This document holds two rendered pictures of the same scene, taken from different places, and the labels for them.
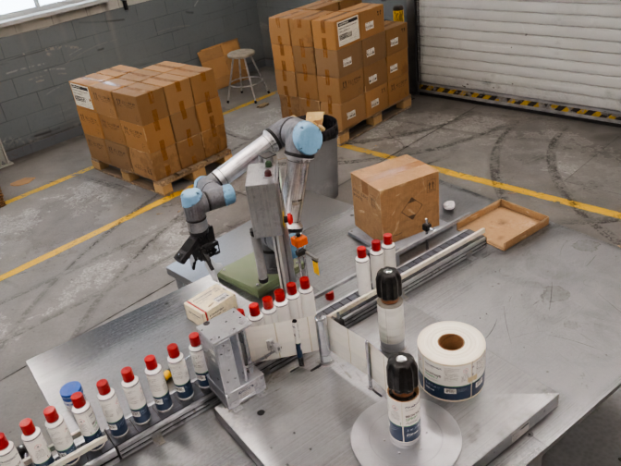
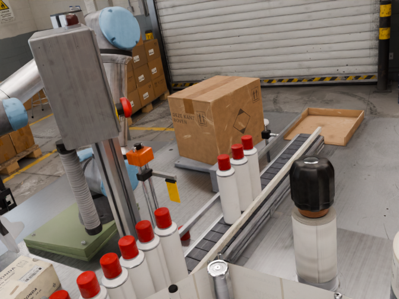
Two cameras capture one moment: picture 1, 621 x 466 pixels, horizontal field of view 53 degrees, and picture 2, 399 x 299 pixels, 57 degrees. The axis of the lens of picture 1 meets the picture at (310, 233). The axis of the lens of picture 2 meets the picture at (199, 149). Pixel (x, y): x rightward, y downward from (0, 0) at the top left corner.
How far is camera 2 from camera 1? 1.37 m
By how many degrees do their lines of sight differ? 17
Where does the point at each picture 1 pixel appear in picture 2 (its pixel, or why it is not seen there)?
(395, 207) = (226, 120)
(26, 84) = not seen: outside the picture
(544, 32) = (250, 32)
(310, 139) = (124, 26)
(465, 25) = (196, 37)
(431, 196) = (256, 107)
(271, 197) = (86, 60)
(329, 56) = not seen: hidden behind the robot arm
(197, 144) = (7, 143)
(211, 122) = not seen: hidden behind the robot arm
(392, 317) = (327, 238)
